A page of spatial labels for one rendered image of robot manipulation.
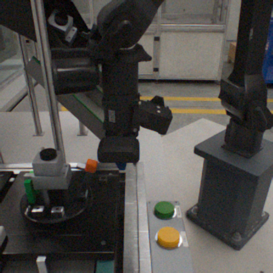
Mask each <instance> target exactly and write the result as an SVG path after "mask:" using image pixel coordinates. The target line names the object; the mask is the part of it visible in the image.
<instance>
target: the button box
mask: <svg viewBox="0 0 273 273"><path fill-rule="evenodd" d="M159 202H162V201H147V202H146V206H147V223H148V231H149V247H150V255H151V271H152V273H195V271H194V266H193V262H192V258H191V251H190V247H189V244H188V238H187V236H186V231H185V226H184V223H183V218H182V211H181V208H180V203H179V201H166V202H170V203H171V204H173V206H174V208H175V210H174V215H172V216H171V217H169V218H161V217H159V216H157V215H156V214H155V205H156V204H157V203H159ZM163 227H173V228H175V229H176V230H178V231H179V233H180V242H179V244H178V245H177V246H175V247H169V248H167V247H164V246H162V245H161V244H160V243H159V242H158V239H157V233H158V231H159V230H160V229H161V228H163Z"/></svg>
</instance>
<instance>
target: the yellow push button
mask: <svg viewBox="0 0 273 273"><path fill-rule="evenodd" d="M157 239H158V242H159V243H160V244H161V245H162V246H164V247H167V248H169V247H175V246H177V245H178V244H179V242H180V233H179V231H178V230H176V229H175V228H173V227H163V228H161V229H160V230H159V231H158V233H157Z"/></svg>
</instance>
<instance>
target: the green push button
mask: <svg viewBox="0 0 273 273"><path fill-rule="evenodd" d="M174 210H175V208H174V206H173V204H171V203H170V202H166V201H162V202H159V203H157V204H156V205H155V214H156V215H157V216H159V217H161V218H169V217H171V216H172V215H174Z"/></svg>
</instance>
